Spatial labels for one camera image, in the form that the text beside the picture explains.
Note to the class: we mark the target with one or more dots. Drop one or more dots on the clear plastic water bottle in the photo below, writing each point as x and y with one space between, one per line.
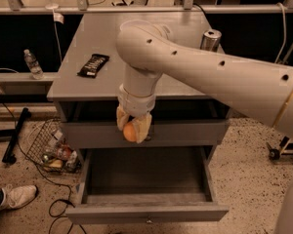
33 64

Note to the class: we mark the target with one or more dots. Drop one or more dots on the wire basket with items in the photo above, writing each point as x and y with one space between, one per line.
50 150

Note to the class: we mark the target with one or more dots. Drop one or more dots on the open grey lower drawer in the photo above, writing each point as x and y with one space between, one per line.
146 185

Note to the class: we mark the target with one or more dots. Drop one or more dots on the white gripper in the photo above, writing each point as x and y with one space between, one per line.
134 105

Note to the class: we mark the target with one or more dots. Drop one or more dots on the closed grey upper drawer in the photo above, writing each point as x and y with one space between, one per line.
88 135

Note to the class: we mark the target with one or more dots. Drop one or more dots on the black snack bar wrapper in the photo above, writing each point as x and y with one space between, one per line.
92 67

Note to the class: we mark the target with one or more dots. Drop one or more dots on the orange fruit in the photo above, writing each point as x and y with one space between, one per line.
129 132

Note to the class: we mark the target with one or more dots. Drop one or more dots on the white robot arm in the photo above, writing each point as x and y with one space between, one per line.
258 89

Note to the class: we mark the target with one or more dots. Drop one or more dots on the white sneaker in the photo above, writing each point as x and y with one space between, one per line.
14 198

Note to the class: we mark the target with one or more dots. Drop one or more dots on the grey wooden drawer cabinet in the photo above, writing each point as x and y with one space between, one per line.
85 99

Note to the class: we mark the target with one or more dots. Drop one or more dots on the black metal stand leg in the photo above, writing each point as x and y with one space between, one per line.
9 157

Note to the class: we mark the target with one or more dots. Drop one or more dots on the round brass drawer knob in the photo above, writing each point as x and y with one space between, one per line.
149 138

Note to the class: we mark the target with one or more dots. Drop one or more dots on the silver blue drink can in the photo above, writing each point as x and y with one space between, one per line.
211 40

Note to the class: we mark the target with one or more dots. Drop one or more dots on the black wheeled cart frame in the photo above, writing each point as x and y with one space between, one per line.
285 149

